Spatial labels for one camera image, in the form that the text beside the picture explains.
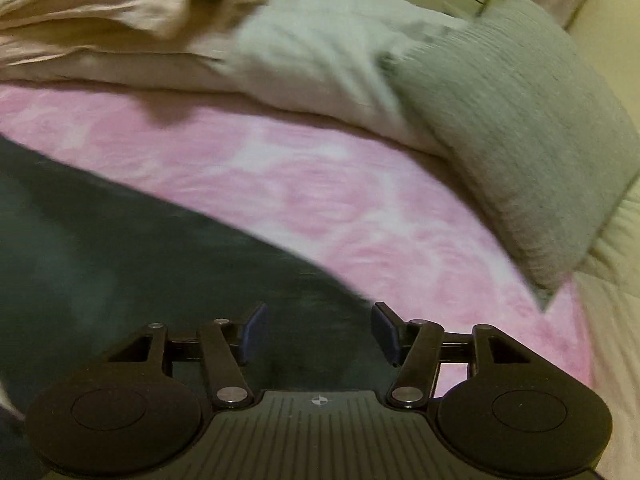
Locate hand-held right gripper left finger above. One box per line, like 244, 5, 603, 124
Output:
107, 302, 268, 408

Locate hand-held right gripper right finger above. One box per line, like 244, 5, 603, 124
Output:
372, 301, 538, 408

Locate dark grey pants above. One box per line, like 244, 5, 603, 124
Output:
0, 135, 396, 480

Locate pink floral blanket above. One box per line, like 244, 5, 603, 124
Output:
0, 82, 596, 401

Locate cream quilt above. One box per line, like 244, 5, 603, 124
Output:
550, 185, 640, 480

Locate grey pillow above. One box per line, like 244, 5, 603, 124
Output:
382, 0, 640, 311

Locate white pillow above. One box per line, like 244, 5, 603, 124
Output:
227, 0, 471, 153

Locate beige duvet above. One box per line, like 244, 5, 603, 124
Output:
0, 0, 301, 93

